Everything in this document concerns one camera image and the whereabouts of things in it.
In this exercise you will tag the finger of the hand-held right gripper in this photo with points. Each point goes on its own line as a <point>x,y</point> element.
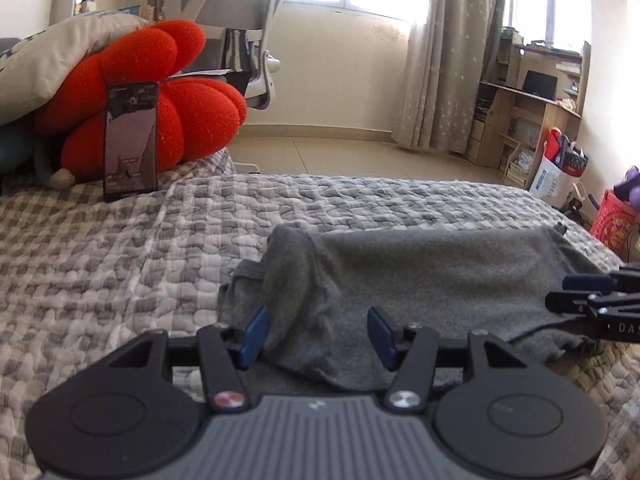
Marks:
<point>590,282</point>
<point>565,302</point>

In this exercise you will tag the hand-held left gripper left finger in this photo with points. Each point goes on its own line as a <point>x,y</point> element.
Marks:
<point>255,335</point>

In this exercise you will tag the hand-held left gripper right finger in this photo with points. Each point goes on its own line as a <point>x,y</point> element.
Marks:
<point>382,337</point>

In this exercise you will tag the grey top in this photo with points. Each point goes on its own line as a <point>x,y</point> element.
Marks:
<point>425,280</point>

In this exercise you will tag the red patterned bag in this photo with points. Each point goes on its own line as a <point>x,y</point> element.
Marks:
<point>617,220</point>

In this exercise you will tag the white shopping bag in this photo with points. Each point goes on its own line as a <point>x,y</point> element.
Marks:
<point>550,180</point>

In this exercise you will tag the grey checkered quilt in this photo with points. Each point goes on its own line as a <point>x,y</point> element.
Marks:
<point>100,260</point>

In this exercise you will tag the wooden shelf desk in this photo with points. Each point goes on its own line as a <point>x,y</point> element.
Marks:
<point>505,110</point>

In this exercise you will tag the black laptop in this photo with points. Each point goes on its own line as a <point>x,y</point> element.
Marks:
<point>540,85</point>

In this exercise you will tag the red pumpkin cushion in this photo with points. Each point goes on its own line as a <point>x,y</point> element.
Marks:
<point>200,115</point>

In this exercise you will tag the black smartphone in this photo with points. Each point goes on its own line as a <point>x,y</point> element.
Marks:
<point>130,145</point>

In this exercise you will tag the beige star-print curtain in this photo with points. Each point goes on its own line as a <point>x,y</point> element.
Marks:
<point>450,60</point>

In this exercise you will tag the blue plush toy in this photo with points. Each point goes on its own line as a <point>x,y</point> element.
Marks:
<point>50,170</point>

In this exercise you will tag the white paper sheet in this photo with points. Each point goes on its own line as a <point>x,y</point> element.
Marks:
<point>210,72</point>

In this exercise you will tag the white office chair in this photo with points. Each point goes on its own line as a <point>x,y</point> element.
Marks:
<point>240,0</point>

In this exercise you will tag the white printed pillow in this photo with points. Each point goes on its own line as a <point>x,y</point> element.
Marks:
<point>50,65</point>

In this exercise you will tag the blue box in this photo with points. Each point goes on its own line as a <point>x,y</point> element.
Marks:
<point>125,9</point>

